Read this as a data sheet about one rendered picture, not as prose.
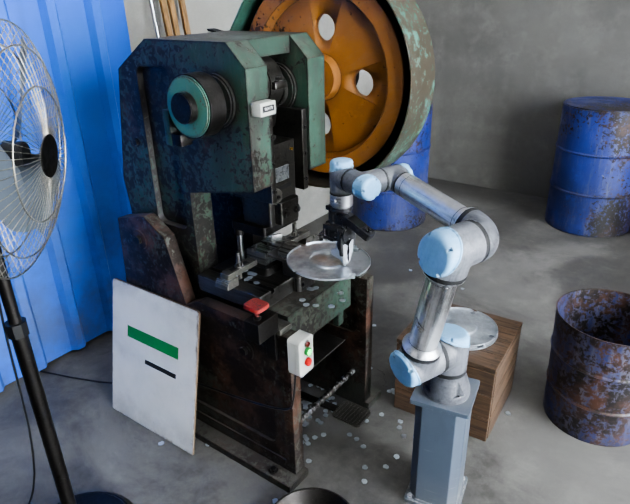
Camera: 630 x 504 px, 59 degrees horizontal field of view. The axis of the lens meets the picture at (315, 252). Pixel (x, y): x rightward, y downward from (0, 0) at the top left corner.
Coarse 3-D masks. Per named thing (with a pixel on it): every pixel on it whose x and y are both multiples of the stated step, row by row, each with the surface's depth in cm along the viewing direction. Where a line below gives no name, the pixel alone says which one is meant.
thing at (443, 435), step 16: (416, 400) 176; (416, 416) 182; (432, 416) 177; (448, 416) 174; (464, 416) 170; (416, 432) 184; (432, 432) 179; (448, 432) 176; (464, 432) 177; (416, 448) 186; (432, 448) 182; (448, 448) 179; (464, 448) 184; (416, 464) 188; (432, 464) 184; (448, 464) 182; (464, 464) 194; (416, 480) 190; (432, 480) 187; (448, 480) 184; (464, 480) 201; (416, 496) 193; (432, 496) 190; (448, 496) 187
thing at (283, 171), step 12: (276, 144) 184; (288, 144) 190; (276, 156) 186; (288, 156) 191; (276, 168) 187; (288, 168) 192; (276, 180) 189; (288, 180) 194; (288, 192) 196; (252, 204) 194; (264, 204) 190; (276, 204) 190; (288, 204) 192; (252, 216) 196; (264, 216) 192; (276, 216) 192; (288, 216) 192
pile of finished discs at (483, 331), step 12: (456, 312) 238; (468, 312) 238; (480, 312) 237; (456, 324) 228; (468, 324) 228; (480, 324) 229; (492, 324) 229; (480, 336) 221; (492, 336) 223; (480, 348) 216
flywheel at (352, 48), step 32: (288, 0) 204; (320, 0) 199; (352, 0) 188; (384, 0) 187; (352, 32) 196; (384, 32) 185; (352, 64) 201; (384, 64) 193; (352, 96) 206; (384, 96) 198; (352, 128) 210; (384, 128) 198; (352, 160) 211
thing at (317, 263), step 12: (300, 252) 198; (312, 252) 198; (324, 252) 197; (360, 252) 198; (288, 264) 189; (300, 264) 190; (312, 264) 189; (324, 264) 188; (336, 264) 189; (348, 264) 190; (360, 264) 190; (312, 276) 182; (324, 276) 182; (336, 276) 182; (348, 276) 182
